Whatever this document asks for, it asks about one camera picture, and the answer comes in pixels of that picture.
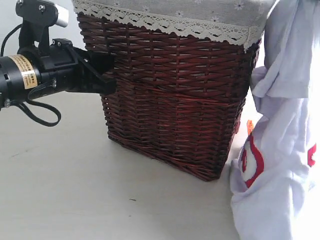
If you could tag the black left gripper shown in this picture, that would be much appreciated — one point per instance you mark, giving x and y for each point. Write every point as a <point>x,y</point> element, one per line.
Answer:
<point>72,69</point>

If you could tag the white t-shirt with red logo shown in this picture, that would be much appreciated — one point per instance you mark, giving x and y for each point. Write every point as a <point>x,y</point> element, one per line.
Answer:
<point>275,180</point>

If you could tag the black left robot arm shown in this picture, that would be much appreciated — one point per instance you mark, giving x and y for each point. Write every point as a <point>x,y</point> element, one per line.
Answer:
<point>27,75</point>

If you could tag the dark brown wicker basket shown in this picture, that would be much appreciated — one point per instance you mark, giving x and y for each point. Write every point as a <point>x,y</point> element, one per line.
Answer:
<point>179,99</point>

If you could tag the grey floral lace-trimmed basket liner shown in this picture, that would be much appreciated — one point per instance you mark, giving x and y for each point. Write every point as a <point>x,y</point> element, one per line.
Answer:
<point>238,22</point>

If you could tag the orange garment tag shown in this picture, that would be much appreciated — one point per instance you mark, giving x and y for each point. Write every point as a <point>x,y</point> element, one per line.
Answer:
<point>250,126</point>

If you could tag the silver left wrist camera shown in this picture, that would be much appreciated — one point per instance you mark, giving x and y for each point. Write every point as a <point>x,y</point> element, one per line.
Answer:
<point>37,17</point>

